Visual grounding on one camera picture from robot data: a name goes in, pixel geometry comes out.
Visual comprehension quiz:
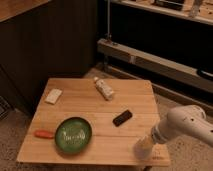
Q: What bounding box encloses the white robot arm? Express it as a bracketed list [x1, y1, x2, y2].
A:
[151, 105, 213, 147]

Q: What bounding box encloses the green ceramic bowl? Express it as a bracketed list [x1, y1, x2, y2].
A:
[54, 117, 92, 155]

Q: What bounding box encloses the white squeeze bottle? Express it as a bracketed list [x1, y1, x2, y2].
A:
[94, 77, 114, 101]

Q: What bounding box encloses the black rectangular block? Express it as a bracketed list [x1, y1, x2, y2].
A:
[113, 110, 132, 127]

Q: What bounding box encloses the wooden table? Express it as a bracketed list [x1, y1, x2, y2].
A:
[17, 78, 170, 166]

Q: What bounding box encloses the metal vertical pole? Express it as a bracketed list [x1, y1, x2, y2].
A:
[106, 0, 111, 42]

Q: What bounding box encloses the white sponge block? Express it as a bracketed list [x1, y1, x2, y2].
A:
[45, 89, 62, 104]

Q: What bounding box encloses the orange carrot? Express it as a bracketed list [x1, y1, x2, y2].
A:
[34, 130, 54, 139]

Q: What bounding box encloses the wooden shelf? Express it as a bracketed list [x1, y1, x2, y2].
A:
[111, 0, 213, 26]

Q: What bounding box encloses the grey metal rail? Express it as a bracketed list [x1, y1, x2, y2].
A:
[97, 39, 213, 93]

